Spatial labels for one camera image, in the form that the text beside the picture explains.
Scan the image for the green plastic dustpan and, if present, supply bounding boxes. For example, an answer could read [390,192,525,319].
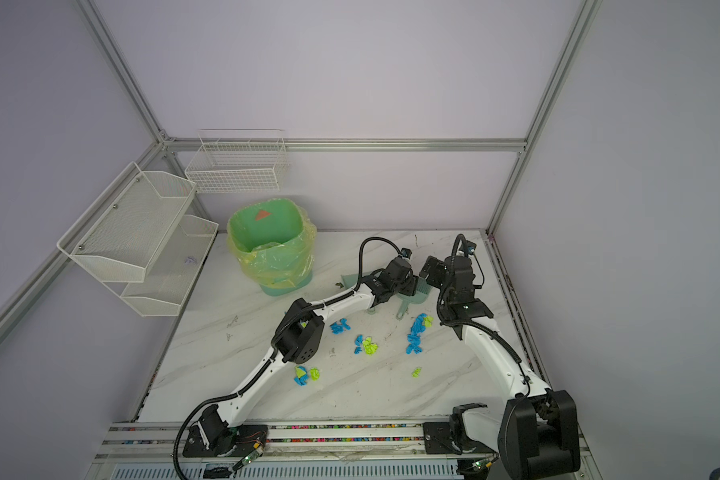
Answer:
[337,274,432,321]

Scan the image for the blue scraps pile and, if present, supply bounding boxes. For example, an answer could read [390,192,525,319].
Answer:
[406,314,433,354]

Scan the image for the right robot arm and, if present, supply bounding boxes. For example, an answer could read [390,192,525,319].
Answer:
[420,234,581,479]

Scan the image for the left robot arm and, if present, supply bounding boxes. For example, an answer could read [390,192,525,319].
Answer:
[171,236,417,470]

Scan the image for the blue green scraps middle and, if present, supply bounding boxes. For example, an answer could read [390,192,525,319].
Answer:
[354,335,378,355]

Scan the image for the blue green scraps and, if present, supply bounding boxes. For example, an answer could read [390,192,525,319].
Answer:
[294,365,321,386]
[354,335,378,355]

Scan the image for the blue green scraps front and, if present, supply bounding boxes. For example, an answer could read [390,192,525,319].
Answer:
[294,365,321,386]

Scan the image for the yellow bin liner bag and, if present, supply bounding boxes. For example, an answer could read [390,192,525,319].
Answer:
[226,199,318,290]

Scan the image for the green trash bin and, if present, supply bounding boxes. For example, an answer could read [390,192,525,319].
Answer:
[227,197,317,298]

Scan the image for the lower white mesh shelf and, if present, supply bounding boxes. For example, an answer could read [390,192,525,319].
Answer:
[120,215,218,317]

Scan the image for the white mesh shelf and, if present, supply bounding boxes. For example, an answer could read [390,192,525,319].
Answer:
[57,162,197,283]
[120,215,218,317]

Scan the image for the upper white mesh shelf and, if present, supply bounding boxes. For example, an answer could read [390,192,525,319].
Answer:
[57,162,197,283]

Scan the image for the aluminium frame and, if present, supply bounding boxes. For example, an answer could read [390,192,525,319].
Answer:
[0,0,601,373]

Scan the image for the white wire basket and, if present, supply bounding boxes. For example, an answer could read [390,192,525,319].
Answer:
[185,129,290,194]

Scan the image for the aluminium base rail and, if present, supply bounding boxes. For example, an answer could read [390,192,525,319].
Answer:
[83,419,604,480]

